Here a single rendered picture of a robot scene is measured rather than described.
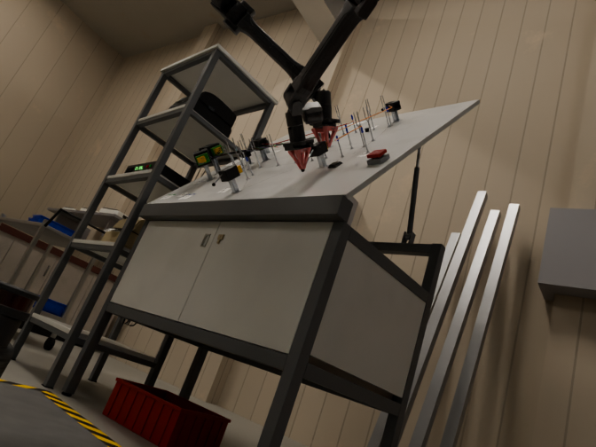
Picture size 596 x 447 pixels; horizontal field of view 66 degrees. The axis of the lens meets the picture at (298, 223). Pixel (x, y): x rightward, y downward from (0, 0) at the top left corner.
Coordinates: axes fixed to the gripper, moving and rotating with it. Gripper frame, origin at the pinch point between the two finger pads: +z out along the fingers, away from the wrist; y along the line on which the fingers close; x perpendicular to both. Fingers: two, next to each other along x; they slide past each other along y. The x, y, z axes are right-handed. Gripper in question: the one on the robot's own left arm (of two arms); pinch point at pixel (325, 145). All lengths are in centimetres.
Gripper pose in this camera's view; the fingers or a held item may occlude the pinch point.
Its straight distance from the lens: 174.5
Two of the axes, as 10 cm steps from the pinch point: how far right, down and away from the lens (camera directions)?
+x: -7.0, 0.8, -7.1
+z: 0.4, 10.0, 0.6
